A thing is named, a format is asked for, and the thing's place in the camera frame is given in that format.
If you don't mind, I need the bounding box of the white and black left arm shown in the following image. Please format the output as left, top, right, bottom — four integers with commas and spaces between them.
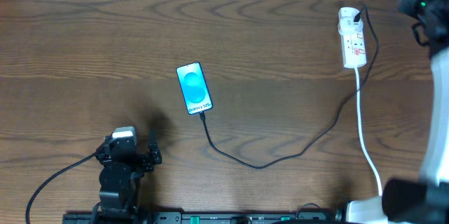
91, 126, 162, 223

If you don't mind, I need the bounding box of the white power strip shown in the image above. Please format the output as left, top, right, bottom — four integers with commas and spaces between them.
338, 7, 367, 69

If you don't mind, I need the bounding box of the black charging cable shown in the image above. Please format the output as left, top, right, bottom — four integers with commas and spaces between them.
199, 3, 380, 170

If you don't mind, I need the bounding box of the white power strip cord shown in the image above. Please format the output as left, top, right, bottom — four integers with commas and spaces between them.
354, 66, 384, 197

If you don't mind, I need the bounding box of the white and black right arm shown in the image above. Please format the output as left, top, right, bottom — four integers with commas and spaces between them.
335, 0, 448, 223

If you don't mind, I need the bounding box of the white charger adapter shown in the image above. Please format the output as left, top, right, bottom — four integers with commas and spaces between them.
337, 17, 363, 36

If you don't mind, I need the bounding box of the blue Galaxy smartphone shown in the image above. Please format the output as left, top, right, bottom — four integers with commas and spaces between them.
176, 62, 213, 115

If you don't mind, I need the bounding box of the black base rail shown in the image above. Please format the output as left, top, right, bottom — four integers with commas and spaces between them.
62, 210, 343, 224

